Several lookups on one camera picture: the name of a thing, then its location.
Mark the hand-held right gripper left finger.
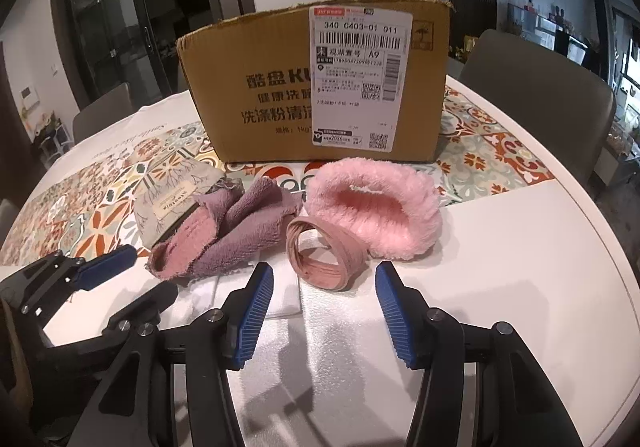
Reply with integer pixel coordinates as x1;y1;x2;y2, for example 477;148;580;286
92;263;275;447

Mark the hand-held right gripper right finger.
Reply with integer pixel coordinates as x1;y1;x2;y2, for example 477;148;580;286
375;261;566;447

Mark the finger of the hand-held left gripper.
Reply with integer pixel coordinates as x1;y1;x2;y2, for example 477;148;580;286
102;283;179;344
65;244;137;292

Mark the white gauze cloth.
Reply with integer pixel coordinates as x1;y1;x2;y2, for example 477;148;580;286
192;272;303;320

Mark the pink elastic band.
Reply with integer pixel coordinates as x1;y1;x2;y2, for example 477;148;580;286
286;218;370;289

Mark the purple pink towel cloth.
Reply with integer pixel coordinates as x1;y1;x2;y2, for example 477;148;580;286
145;177;303;283

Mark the beige floral fabric pouch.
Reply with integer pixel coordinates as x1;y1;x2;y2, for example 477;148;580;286
134;158;236;248

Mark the pink fluffy headband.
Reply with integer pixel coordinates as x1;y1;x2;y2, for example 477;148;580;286
302;157;443;262

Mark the brown cardboard box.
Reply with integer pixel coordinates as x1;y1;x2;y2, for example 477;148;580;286
176;0;457;164

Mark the patterned table mat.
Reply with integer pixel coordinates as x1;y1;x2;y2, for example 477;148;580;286
0;77;556;268

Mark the small white rack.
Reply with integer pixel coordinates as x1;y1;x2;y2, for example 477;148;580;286
32;112;76;163

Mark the grey dining chair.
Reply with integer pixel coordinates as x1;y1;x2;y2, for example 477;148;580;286
72;82;136;143
460;30;616;200
176;61;195;94

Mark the dark glass door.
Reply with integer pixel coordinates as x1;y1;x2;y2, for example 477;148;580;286
52;0;181;108

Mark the display shelf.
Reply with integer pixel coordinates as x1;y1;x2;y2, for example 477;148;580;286
505;0;640;93

